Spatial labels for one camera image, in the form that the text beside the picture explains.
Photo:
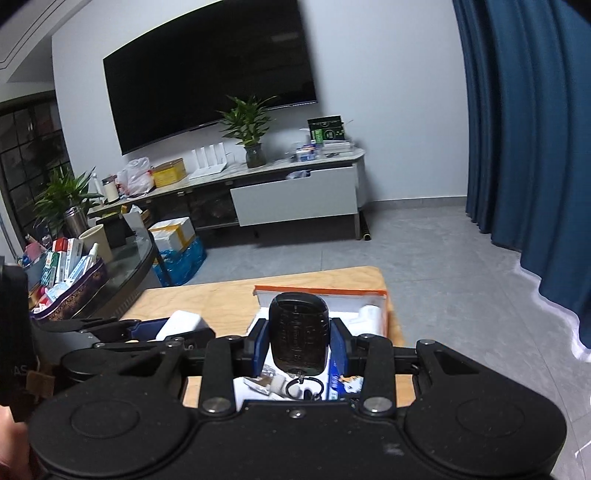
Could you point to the white drawer front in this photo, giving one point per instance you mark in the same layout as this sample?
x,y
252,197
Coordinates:
x,y
295,196

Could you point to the white charger adapter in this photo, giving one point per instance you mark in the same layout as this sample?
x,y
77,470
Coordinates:
x,y
182,323

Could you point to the black roll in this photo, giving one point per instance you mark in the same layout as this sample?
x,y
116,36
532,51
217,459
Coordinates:
x,y
367,233

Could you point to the black green box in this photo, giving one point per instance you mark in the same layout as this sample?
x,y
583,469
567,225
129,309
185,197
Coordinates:
x,y
328,129

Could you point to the clear plastic organizer box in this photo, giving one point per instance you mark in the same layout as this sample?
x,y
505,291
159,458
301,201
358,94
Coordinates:
x,y
337,151

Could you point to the blue wrapped bottle pack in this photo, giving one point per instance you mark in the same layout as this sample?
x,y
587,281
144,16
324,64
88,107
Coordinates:
x,y
182,265

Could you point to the orange-edged white box lid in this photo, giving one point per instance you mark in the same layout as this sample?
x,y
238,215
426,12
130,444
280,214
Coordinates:
x,y
341,304

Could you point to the blue curtain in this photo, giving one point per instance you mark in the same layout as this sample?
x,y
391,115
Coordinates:
x,y
531,138

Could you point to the white plug-in vaporizer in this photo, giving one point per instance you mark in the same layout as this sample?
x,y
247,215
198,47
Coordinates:
x,y
371,318

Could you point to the potted plant in dark vase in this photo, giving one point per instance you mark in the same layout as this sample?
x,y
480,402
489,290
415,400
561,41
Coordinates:
x,y
256,157

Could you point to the steel thermos cup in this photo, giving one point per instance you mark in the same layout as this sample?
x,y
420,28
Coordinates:
x,y
76,224

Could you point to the white router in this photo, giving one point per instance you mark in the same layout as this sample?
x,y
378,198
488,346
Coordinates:
x,y
207,170

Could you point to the small blue white box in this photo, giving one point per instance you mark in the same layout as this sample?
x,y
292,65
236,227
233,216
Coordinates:
x,y
307,154

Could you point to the white yellow cardboard box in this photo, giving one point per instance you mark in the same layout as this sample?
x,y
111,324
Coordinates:
x,y
173,233

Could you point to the black key fob with keys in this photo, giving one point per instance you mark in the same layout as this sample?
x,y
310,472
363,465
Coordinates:
x,y
300,332

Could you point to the tv stand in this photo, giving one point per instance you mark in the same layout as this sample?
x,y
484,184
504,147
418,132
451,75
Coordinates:
x,y
277,173

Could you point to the white jar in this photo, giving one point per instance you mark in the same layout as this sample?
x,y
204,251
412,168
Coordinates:
x,y
111,191

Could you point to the large leafy potted plant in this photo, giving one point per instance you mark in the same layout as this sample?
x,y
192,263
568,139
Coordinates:
x,y
64,194

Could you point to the dark glass-top counter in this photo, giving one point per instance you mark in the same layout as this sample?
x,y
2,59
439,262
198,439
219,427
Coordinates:
x,y
129,272

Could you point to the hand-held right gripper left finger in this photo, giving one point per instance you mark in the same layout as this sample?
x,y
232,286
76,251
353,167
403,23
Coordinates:
x,y
261,346

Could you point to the cream round container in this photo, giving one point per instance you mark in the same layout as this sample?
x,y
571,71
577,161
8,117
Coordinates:
x,y
94,237

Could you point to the black television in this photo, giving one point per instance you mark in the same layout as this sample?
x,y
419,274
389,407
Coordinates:
x,y
207,69

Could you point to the clear glass liquid bottle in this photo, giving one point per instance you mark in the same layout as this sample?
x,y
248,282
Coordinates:
x,y
268,381

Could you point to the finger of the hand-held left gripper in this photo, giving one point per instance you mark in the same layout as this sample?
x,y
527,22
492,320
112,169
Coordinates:
x,y
198,338
147,330

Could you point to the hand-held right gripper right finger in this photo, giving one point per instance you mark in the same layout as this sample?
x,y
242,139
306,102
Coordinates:
x,y
340,346

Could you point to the white spray bottle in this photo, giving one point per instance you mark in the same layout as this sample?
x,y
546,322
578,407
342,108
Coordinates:
x,y
92,256

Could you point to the person's left hand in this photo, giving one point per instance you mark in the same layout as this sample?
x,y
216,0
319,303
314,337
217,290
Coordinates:
x,y
11,443

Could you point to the yellow tin box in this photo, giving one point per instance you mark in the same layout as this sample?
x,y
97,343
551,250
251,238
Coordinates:
x,y
171,174

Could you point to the black grid glass partition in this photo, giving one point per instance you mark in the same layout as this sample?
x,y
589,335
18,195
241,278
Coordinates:
x,y
27,147

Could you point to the blue tissue packet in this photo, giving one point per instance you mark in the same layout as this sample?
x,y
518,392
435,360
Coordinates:
x,y
339,383

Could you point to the white plastic bag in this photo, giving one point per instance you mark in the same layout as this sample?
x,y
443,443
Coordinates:
x,y
136,177

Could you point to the pile of medicine boxes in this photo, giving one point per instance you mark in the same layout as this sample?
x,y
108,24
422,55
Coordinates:
x,y
60,267

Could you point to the purple ornate tray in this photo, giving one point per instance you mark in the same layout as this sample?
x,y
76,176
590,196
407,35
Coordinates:
x,y
74,297

